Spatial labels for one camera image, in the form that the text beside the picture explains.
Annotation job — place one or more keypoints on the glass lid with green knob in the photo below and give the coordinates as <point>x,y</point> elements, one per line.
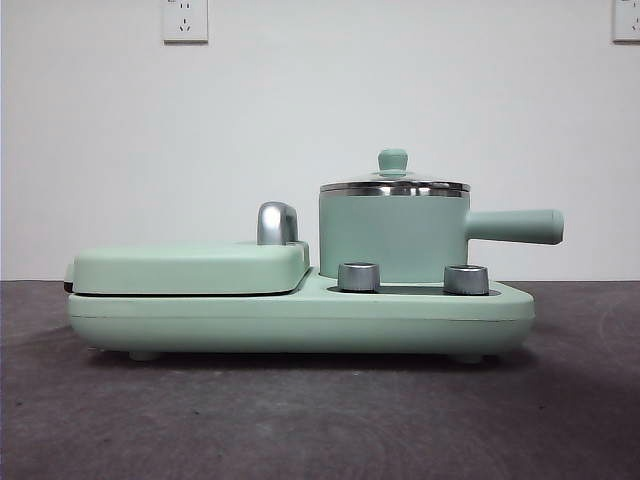
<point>393,160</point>

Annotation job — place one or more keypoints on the white wall socket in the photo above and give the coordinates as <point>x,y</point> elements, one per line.
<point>627,20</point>
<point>185,22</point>

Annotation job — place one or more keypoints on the green breakfast machine base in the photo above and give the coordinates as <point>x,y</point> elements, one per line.
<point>300,320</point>

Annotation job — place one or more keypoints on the silver control knob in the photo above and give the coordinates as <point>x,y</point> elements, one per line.
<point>358,276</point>
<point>466,280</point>

